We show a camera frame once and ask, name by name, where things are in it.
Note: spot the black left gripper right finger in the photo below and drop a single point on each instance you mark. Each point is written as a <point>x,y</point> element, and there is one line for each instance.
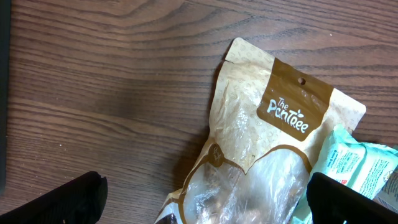
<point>334,203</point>

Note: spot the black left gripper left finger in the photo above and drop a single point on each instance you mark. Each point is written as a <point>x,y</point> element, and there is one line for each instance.
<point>81,200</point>

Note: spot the mint green snack packet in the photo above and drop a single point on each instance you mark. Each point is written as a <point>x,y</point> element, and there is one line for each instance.
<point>362,166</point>

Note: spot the brown printed snack pouch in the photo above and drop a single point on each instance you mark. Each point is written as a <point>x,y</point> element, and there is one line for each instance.
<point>267,122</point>

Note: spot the green white Knorr container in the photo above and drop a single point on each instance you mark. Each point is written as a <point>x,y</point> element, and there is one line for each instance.
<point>387,196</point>

